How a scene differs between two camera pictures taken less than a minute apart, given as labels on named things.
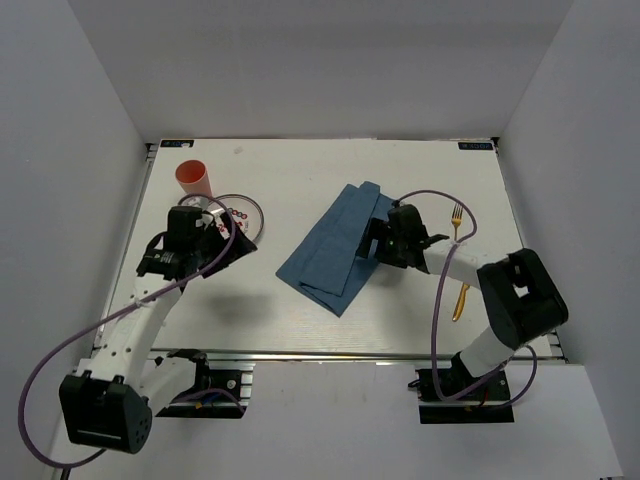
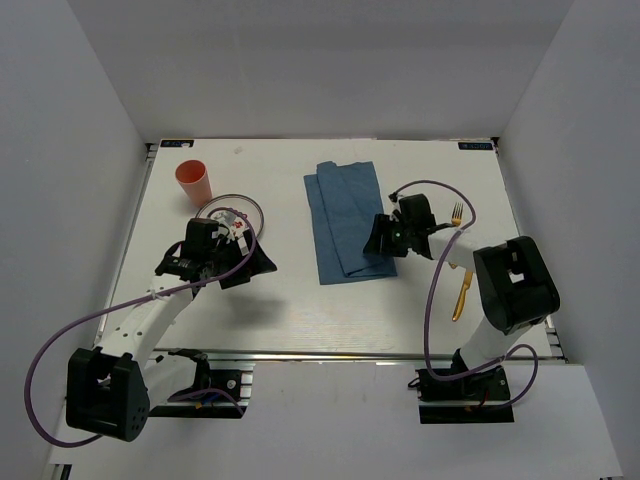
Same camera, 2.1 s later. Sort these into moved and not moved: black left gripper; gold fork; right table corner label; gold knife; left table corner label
Moved: black left gripper
Not moved: right table corner label; gold fork; left table corner label; gold knife
